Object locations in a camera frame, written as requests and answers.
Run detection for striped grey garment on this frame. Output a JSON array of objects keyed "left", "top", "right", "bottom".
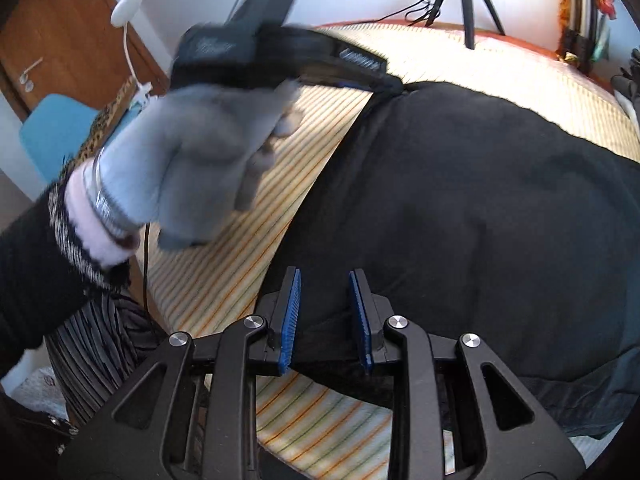
[{"left": 45, "top": 287, "right": 171, "bottom": 428}]

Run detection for person's left forearm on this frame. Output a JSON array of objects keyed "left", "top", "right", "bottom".
[{"left": 0, "top": 147, "right": 143, "bottom": 378}]

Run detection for black tripod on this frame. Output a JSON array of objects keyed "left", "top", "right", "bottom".
[{"left": 425, "top": 0, "right": 506, "bottom": 51}]

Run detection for blue chair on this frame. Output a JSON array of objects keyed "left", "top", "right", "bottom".
[{"left": 19, "top": 94, "right": 101, "bottom": 186}]

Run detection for white clip lamp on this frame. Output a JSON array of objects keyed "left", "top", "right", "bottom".
[{"left": 111, "top": 0, "right": 153, "bottom": 103}]

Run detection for leopard print cloth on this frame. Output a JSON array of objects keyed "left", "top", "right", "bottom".
[{"left": 60, "top": 80, "right": 138, "bottom": 176}]

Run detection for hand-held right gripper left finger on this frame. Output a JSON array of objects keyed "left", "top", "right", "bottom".
[{"left": 60, "top": 267, "right": 303, "bottom": 480}]

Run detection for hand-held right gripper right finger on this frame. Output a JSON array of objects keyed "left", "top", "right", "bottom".
[{"left": 347, "top": 267, "right": 586, "bottom": 480}]

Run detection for thin black cable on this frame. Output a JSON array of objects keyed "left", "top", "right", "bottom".
[{"left": 141, "top": 222, "right": 153, "bottom": 316}]

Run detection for wooden door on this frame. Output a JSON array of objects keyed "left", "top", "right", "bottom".
[{"left": 0, "top": 0, "right": 168, "bottom": 121}]

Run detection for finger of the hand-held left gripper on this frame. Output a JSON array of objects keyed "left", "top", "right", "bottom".
[{"left": 296, "top": 73, "right": 406, "bottom": 97}]

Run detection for person's left hand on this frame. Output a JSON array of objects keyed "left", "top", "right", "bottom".
[{"left": 102, "top": 77, "right": 306, "bottom": 251}]

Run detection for striped bed sheet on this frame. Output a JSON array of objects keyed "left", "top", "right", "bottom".
[{"left": 142, "top": 25, "right": 640, "bottom": 476}]

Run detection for black pants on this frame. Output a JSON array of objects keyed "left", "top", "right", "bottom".
[{"left": 282, "top": 80, "right": 640, "bottom": 441}]

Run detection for metal door handle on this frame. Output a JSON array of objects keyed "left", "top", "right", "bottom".
[{"left": 17, "top": 57, "right": 44, "bottom": 91}]

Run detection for silver bracelet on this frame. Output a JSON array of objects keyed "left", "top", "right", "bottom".
[{"left": 92, "top": 147, "right": 128, "bottom": 236}]

